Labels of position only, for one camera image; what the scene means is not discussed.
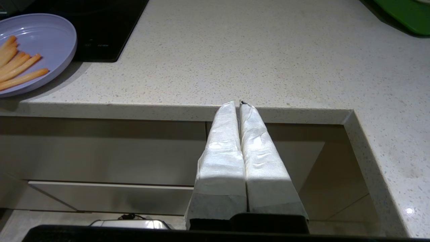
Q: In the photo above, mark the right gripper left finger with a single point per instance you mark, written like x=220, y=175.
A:
x=221, y=161

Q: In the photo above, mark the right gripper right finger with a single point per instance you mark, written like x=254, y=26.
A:
x=262, y=168

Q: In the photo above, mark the lavender plate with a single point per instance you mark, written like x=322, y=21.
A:
x=50, y=37

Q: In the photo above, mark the beige cabinet drawer front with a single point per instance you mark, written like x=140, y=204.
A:
x=117, y=198
x=100, y=151

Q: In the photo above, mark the black induction cooktop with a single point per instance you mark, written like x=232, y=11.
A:
x=107, y=27

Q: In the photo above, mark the orange french fry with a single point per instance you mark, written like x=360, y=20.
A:
x=8, y=54
x=30, y=76
x=27, y=64
x=15, y=62
x=9, y=42

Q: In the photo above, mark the green cutting board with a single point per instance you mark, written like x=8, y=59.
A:
x=408, y=13

